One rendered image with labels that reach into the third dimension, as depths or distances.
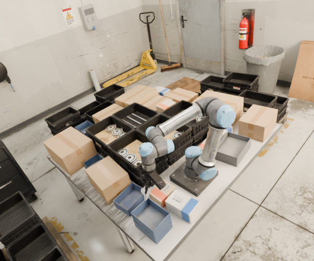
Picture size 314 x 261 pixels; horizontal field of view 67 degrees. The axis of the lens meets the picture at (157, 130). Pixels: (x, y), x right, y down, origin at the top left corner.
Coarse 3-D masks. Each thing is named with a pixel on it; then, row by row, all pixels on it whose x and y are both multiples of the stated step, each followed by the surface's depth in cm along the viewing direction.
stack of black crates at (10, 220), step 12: (0, 204) 209; (12, 204) 217; (24, 204) 218; (0, 216) 211; (12, 216) 208; (24, 216) 206; (36, 216) 198; (0, 228) 200; (12, 228) 198; (24, 228) 191; (0, 240) 179; (12, 240) 187
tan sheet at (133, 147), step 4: (136, 140) 210; (132, 144) 207; (136, 144) 206; (140, 144) 205; (128, 148) 203; (132, 148) 203; (136, 148) 202; (132, 152) 198; (136, 152) 197; (136, 156) 193
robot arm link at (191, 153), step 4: (188, 148) 169; (192, 148) 168; (196, 148) 167; (200, 148) 166; (188, 152) 165; (192, 152) 164; (196, 152) 163; (200, 152) 163; (188, 156) 164; (192, 156) 162; (196, 156) 162; (188, 160) 166; (192, 160) 162; (188, 164) 169; (192, 168) 170
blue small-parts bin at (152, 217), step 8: (144, 200) 155; (136, 208) 151; (144, 208) 157; (152, 208) 157; (160, 208) 150; (136, 216) 153; (144, 216) 152; (152, 216) 151; (160, 216) 150; (168, 216) 144; (144, 224) 141; (152, 224) 147; (160, 224) 140; (152, 232) 137
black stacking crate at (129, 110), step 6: (126, 108) 243; (132, 108) 248; (138, 108) 247; (144, 108) 238; (114, 114) 236; (120, 114) 241; (126, 114) 246; (132, 114) 249; (138, 114) 247; (144, 114) 244; (150, 114) 235; (126, 120) 241; (138, 120) 237
